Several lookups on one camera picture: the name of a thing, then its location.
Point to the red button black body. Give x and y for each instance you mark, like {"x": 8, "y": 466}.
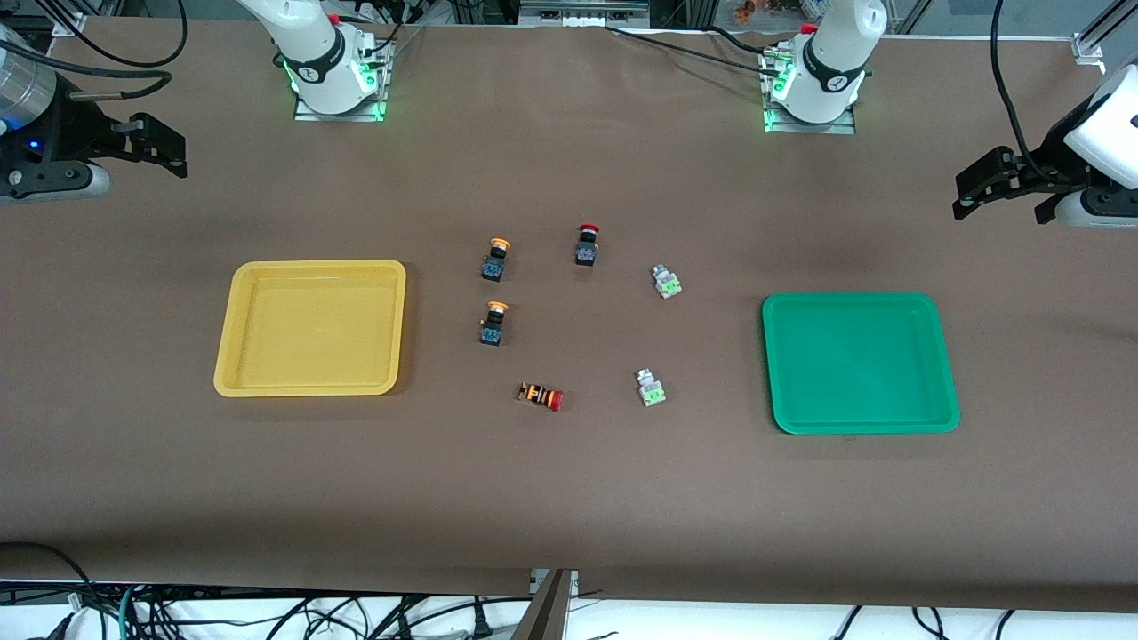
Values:
{"x": 587, "y": 245}

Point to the green plastic tray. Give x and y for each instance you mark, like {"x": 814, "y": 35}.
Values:
{"x": 858, "y": 363}

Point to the yellow push button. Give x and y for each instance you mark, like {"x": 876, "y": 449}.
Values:
{"x": 492, "y": 324}
{"x": 494, "y": 260}

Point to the grey metal rail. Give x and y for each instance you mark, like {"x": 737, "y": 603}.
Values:
{"x": 582, "y": 12}

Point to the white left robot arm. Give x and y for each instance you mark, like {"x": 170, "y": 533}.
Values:
{"x": 831, "y": 62}

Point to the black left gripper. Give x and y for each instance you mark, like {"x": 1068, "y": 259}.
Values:
{"x": 1045, "y": 157}

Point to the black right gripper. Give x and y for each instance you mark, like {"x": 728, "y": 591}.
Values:
{"x": 69, "y": 132}

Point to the aluminium frame profile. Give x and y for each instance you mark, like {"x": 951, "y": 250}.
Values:
{"x": 1098, "y": 36}
{"x": 69, "y": 18}

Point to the brown table cover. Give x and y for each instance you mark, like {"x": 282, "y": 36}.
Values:
{"x": 569, "y": 489}

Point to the red button orange body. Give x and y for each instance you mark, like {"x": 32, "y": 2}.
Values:
{"x": 540, "y": 396}

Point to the green push button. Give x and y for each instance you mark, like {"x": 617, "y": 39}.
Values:
{"x": 665, "y": 282}
{"x": 651, "y": 388}

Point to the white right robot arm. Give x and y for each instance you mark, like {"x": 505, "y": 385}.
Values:
{"x": 320, "y": 53}

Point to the brown table leg post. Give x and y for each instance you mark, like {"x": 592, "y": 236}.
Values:
{"x": 548, "y": 609}

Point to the yellow plastic tray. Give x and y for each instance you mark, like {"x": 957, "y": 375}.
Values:
{"x": 311, "y": 329}

